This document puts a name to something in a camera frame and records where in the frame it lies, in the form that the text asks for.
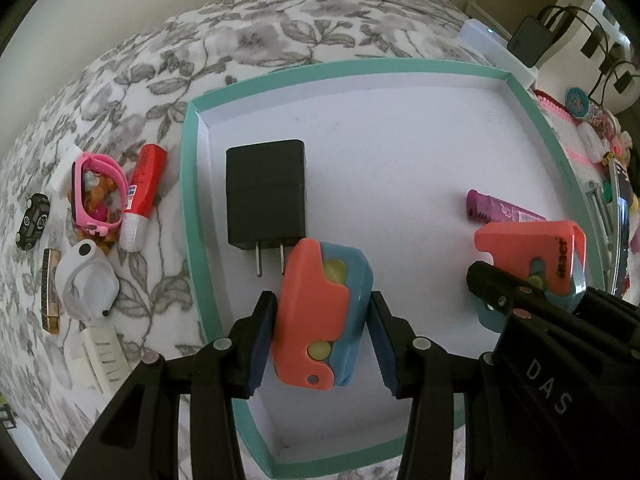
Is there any magenta lip balm tube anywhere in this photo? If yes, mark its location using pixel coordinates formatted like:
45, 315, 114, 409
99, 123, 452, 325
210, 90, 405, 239
465, 190, 546, 223

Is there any black toy car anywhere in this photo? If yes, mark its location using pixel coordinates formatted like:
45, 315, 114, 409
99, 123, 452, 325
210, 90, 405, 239
15, 193, 50, 252

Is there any black wall adapter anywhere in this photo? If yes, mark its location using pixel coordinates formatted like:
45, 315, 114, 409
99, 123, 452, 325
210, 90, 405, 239
506, 15, 553, 68

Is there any pink kids watch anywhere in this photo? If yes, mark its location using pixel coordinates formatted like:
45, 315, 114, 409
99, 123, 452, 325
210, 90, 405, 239
70, 152, 128, 237

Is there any brown pup toy figure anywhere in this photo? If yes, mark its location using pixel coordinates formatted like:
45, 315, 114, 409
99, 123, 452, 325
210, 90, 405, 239
75, 171, 120, 256

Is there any black power adapter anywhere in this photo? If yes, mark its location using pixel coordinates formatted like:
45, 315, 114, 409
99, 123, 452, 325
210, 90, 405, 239
226, 139, 307, 275

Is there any white charger cube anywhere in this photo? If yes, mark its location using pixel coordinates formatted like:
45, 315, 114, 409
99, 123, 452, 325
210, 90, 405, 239
48, 144, 84, 196

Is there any red white glue stick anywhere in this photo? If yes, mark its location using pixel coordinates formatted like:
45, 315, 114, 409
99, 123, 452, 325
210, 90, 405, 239
119, 143, 167, 252

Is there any gold black patterned bar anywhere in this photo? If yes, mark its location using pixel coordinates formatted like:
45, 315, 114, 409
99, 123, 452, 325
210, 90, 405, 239
40, 248, 61, 335

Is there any white router box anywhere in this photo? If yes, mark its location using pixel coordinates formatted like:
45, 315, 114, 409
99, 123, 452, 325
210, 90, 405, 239
459, 18, 538, 89

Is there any teal rimmed white tray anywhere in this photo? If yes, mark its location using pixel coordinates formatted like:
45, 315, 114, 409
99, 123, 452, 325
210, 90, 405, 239
178, 57, 609, 480

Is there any colourful toy pile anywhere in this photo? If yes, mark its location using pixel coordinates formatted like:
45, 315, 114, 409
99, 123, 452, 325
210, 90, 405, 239
565, 87, 634, 296

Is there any white hair claw clip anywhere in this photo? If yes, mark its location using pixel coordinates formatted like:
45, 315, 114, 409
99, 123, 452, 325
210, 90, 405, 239
66, 320, 131, 399

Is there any grey floral blanket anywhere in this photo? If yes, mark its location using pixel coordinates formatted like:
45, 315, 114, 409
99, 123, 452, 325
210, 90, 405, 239
1, 0, 483, 476

